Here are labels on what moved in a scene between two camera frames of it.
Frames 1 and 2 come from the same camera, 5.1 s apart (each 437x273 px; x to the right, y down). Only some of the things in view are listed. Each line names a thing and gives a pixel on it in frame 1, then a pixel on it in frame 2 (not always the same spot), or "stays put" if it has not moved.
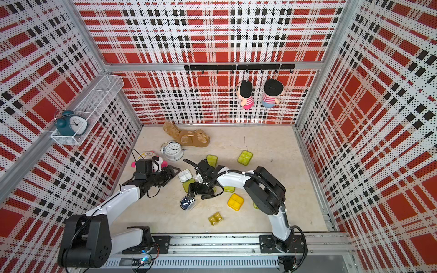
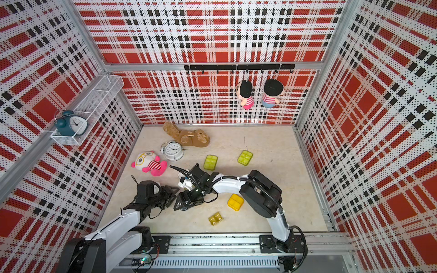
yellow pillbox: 235,202 stays put
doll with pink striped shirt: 244,91 stays put
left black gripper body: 161,177 -> 162,198
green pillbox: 245,157 stays put
